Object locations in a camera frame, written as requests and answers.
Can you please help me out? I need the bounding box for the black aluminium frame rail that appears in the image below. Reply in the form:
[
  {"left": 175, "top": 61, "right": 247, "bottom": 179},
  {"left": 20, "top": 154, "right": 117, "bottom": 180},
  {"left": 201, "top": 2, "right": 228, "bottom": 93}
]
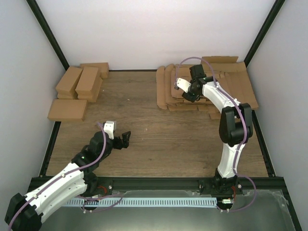
[{"left": 28, "top": 176, "right": 287, "bottom": 193}]

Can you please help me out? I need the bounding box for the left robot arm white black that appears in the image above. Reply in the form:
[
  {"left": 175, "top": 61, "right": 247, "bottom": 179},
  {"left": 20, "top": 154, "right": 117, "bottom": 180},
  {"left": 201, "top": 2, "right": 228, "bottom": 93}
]
[{"left": 4, "top": 131, "right": 131, "bottom": 231}]

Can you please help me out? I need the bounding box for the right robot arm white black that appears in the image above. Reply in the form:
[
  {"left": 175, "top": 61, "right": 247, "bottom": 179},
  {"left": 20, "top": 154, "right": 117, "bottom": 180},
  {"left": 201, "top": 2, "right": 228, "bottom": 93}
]
[{"left": 176, "top": 64, "right": 253, "bottom": 194}]

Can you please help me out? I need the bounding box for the folded cardboard box stack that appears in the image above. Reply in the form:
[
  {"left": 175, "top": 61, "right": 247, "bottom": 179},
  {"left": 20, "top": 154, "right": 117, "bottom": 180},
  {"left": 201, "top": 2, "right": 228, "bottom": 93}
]
[
  {"left": 76, "top": 66, "right": 102, "bottom": 103},
  {"left": 56, "top": 66, "right": 83, "bottom": 99}
]

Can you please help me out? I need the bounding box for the folded cardboard box left stack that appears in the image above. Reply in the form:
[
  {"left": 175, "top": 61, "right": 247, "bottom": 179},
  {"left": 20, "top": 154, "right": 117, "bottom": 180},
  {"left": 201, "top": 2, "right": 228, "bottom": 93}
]
[{"left": 56, "top": 66, "right": 83, "bottom": 99}]

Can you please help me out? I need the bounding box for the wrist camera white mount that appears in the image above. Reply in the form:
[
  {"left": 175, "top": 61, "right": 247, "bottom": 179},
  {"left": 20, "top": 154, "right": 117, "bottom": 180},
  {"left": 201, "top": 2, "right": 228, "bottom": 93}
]
[
  {"left": 103, "top": 121, "right": 116, "bottom": 140},
  {"left": 174, "top": 78, "right": 191, "bottom": 93}
]

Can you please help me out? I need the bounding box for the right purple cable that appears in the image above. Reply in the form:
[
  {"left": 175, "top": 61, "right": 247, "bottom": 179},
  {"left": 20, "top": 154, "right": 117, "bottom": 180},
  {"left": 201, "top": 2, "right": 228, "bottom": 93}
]
[{"left": 174, "top": 56, "right": 257, "bottom": 213}]

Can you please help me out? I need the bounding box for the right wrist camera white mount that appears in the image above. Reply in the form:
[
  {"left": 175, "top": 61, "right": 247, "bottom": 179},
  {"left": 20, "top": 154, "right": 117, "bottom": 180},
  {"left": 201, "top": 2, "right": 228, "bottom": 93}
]
[{"left": 174, "top": 78, "right": 191, "bottom": 93}]

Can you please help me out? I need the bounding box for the flat folded cardboard box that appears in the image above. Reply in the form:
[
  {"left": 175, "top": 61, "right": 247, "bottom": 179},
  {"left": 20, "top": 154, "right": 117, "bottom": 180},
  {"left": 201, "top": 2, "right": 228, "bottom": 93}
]
[{"left": 48, "top": 99, "right": 88, "bottom": 122}]

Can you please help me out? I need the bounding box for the stack of flat cardboard blanks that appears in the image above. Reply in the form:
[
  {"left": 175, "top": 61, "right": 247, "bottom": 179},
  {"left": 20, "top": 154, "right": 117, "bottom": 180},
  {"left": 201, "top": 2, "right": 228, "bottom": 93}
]
[{"left": 156, "top": 56, "right": 258, "bottom": 119}]

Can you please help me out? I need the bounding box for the folded cardboard box middle stack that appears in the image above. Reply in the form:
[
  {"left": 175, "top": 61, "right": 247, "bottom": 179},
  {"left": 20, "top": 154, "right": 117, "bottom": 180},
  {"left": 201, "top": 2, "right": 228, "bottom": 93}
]
[{"left": 76, "top": 66, "right": 102, "bottom": 103}]

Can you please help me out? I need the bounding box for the light blue slotted cable duct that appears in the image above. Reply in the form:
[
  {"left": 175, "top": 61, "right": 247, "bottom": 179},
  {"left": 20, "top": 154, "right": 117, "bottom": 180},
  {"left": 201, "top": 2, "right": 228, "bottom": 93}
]
[{"left": 64, "top": 197, "right": 217, "bottom": 208}]

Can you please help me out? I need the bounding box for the purple cable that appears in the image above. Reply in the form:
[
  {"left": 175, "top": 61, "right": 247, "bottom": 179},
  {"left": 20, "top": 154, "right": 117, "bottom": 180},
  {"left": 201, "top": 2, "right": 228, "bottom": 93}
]
[
  {"left": 7, "top": 121, "right": 108, "bottom": 231},
  {"left": 174, "top": 56, "right": 257, "bottom": 213}
]

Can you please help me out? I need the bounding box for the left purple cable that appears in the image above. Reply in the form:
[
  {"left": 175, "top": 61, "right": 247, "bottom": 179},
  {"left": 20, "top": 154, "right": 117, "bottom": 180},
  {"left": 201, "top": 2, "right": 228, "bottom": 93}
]
[{"left": 7, "top": 121, "right": 108, "bottom": 231}]

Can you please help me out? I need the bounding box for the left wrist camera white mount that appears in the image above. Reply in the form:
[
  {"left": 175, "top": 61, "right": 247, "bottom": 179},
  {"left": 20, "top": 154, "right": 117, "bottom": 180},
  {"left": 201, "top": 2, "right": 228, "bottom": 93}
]
[{"left": 103, "top": 121, "right": 116, "bottom": 140}]

